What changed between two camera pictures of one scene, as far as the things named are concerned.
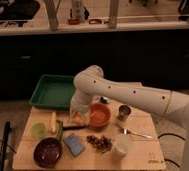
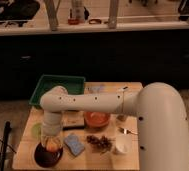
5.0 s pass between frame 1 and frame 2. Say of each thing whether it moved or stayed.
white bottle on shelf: stayed
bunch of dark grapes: stayed
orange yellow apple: moved
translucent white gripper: moved
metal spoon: stayed
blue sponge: stayed
